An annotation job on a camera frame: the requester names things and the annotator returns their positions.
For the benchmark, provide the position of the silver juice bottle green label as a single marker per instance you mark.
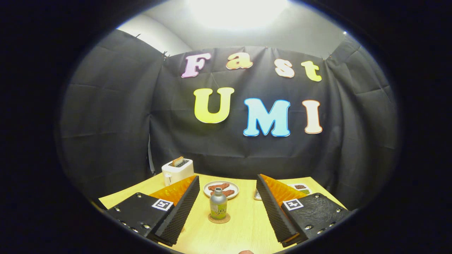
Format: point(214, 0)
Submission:
point(218, 206)

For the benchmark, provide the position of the toast slice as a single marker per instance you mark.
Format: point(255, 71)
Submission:
point(177, 161)

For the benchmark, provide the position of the brown sausage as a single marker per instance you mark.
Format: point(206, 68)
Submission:
point(219, 186)
point(229, 193)

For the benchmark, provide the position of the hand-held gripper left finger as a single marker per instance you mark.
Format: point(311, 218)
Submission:
point(178, 215)

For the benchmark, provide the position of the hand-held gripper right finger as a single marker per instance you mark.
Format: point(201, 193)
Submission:
point(273, 215)

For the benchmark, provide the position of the white divided dish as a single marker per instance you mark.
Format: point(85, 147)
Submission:
point(300, 188)

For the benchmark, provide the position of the black backdrop cloth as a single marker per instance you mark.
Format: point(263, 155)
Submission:
point(106, 123)

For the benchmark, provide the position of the round brown coaster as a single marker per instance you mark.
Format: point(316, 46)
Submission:
point(212, 219)

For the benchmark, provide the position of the wooden table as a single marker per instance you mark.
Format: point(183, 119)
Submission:
point(243, 225)

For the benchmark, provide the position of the white round plate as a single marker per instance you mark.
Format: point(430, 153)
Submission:
point(233, 187)

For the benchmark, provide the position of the white toaster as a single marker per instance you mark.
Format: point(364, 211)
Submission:
point(176, 173)

